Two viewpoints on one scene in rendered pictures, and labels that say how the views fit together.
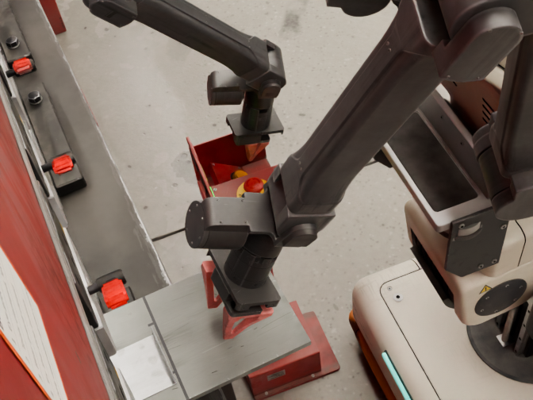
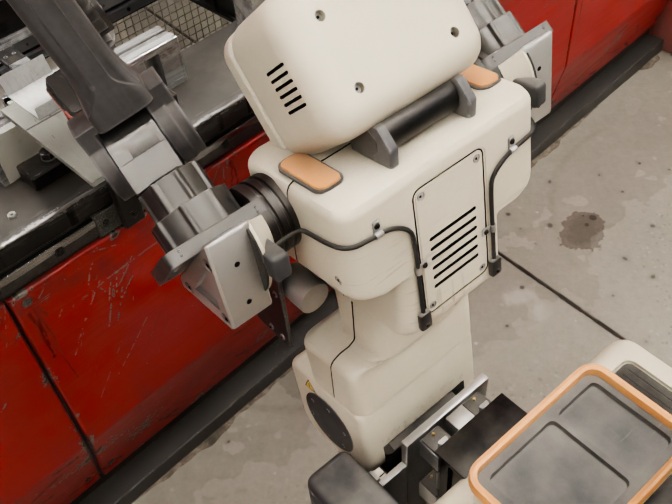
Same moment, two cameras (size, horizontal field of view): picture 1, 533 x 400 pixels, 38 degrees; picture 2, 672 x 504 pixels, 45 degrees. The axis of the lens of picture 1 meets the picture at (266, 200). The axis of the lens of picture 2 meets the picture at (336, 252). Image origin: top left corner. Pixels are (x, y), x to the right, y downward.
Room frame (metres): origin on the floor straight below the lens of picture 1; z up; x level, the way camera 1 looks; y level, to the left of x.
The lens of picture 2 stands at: (0.48, -0.97, 1.76)
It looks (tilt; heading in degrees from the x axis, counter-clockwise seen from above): 47 degrees down; 67
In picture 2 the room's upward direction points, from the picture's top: 6 degrees counter-clockwise
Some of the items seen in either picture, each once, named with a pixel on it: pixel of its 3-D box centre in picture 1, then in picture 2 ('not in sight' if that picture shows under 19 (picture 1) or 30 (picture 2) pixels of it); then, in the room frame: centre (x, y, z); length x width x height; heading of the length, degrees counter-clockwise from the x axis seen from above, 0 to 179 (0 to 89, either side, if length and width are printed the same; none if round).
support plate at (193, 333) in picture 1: (198, 332); (94, 118); (0.55, 0.12, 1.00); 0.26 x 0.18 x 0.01; 108
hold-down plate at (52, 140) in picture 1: (51, 136); not in sight; (1.10, 0.40, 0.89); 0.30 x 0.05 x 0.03; 18
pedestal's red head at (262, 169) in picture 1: (243, 187); not in sight; (1.01, 0.04, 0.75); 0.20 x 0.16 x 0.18; 13
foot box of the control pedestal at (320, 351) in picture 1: (284, 344); not in sight; (1.02, 0.01, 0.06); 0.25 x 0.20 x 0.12; 103
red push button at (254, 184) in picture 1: (254, 189); not in sight; (0.97, 0.02, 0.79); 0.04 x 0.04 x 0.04
